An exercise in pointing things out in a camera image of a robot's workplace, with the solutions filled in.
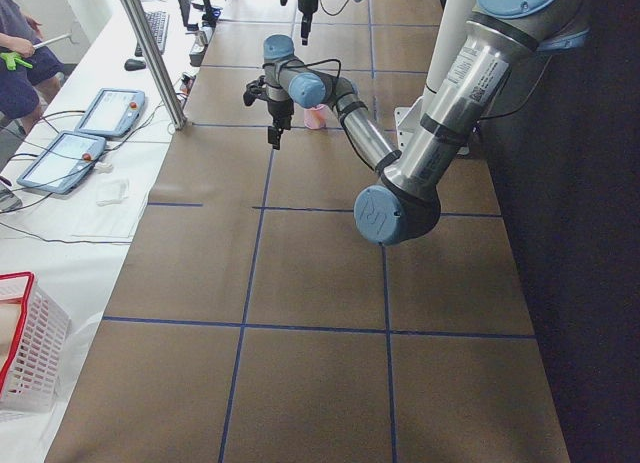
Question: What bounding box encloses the teach pendant tablet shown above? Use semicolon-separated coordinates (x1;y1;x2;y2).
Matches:
17;131;106;195
75;88;146;138

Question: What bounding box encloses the pink mesh pen holder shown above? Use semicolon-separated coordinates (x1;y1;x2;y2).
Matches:
304;104;327;130

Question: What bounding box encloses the red white plastic basket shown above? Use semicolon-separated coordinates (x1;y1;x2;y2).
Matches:
1;272;70;413

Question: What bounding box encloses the black keyboard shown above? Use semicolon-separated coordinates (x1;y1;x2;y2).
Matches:
145;10;170;54

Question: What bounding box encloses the black camera cable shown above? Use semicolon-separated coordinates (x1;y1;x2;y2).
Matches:
317;0;354;17
264;57;344;92

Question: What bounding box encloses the near teach pendant tablet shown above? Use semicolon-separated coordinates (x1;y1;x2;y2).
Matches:
17;131;106;195

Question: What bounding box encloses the far teach pendant tablet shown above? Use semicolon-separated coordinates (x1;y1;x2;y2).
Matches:
75;88;146;138

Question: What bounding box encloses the aluminium frame post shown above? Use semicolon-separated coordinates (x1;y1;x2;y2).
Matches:
120;0;187;131

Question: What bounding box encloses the black computer mouse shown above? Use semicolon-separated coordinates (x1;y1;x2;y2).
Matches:
124;58;147;72

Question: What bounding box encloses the seated man in blue shirt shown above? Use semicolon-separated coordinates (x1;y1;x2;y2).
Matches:
1;0;63;134

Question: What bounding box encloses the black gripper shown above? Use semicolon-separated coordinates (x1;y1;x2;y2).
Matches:
298;0;319;45
267;99;294;150

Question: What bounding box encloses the computer monitor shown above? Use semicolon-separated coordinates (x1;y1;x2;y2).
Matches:
177;0;220;32

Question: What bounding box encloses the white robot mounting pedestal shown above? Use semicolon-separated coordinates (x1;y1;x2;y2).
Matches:
394;0;476;150

